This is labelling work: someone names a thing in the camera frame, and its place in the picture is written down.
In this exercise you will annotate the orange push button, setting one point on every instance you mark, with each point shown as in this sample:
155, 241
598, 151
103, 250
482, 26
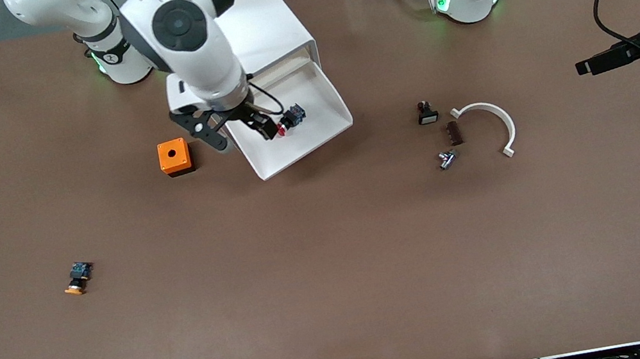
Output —
78, 277

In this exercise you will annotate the white drawer cabinet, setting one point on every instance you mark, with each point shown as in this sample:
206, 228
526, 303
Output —
272, 12

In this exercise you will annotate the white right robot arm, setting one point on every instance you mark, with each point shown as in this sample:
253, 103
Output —
203, 62

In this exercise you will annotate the black white push button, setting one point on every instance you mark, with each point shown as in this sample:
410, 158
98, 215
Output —
428, 116

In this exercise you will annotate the silver key switch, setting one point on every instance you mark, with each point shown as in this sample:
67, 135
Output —
447, 160

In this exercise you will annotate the white plastic drawer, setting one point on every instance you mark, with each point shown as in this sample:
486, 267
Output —
301, 143
288, 66

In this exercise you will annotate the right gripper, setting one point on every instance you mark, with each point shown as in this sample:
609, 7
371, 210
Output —
245, 116

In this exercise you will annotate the red push button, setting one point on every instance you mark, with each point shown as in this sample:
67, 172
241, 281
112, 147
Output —
295, 115

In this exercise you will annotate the white curved plastic bracket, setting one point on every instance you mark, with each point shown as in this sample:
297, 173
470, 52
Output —
505, 122

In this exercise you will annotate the orange button enclosure box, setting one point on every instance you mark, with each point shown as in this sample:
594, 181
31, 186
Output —
173, 155

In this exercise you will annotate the brown terminal block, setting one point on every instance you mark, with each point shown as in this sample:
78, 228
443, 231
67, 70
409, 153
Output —
453, 134

